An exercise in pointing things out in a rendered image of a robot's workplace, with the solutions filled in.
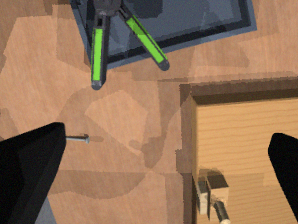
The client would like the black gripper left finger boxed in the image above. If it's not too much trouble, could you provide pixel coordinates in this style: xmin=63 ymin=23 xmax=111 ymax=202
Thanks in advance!
xmin=0 ymin=122 xmax=66 ymax=224

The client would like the light brown wooden board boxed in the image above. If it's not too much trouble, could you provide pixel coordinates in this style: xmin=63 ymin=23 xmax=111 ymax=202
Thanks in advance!
xmin=191 ymin=89 xmax=298 ymax=224

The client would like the tan wooden dowel pin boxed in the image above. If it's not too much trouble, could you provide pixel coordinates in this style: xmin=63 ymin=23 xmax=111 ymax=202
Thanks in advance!
xmin=214 ymin=201 xmax=230 ymax=224

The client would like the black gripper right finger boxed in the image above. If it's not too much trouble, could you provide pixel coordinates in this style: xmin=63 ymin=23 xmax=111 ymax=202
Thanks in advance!
xmin=268 ymin=133 xmax=298 ymax=222

